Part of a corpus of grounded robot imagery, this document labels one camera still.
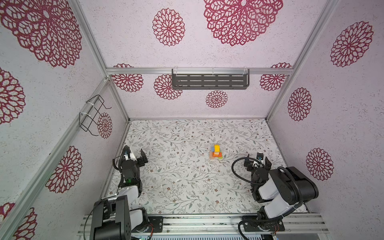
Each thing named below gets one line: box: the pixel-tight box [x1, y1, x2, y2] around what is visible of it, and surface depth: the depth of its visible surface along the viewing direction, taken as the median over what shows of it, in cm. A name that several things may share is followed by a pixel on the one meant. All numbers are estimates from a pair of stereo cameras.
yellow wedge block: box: [214, 145, 221, 152], surface depth 96 cm
